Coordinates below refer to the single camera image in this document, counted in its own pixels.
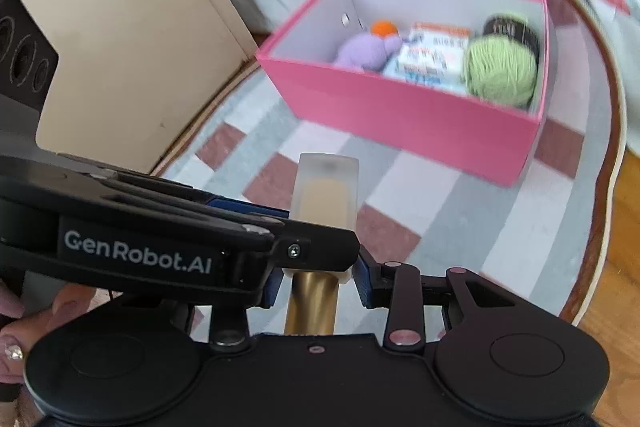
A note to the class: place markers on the person's left hand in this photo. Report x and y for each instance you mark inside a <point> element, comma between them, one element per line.
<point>65,307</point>

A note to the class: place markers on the small white tissue pack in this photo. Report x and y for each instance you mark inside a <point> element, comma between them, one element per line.
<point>430,59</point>

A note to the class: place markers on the orange makeup sponge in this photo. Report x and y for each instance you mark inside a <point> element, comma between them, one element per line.
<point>384,28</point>

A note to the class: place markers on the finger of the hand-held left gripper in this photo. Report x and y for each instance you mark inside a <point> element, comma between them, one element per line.
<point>320,249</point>
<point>240,208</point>

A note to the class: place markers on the purple plush toy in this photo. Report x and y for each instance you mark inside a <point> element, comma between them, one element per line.
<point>365,52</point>

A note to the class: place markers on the checkered round rug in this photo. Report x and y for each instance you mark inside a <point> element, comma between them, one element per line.
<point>450,217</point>

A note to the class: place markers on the green yarn ball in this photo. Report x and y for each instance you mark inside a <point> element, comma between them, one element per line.
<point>500,67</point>

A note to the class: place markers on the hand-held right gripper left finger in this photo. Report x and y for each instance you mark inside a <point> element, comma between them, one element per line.
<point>272,289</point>

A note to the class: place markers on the pink cardboard box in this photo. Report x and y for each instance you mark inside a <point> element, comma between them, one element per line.
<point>400,122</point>

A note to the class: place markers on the orange label tissue pack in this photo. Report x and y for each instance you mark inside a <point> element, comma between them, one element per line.
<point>442,34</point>

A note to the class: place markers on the blue wet wipes pack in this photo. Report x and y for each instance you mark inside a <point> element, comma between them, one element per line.
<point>425,83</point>

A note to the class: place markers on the gold cap foundation bottle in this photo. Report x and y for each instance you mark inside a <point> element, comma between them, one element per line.
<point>325,202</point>

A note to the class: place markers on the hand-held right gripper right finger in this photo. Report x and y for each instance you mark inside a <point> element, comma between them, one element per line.
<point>364,282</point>

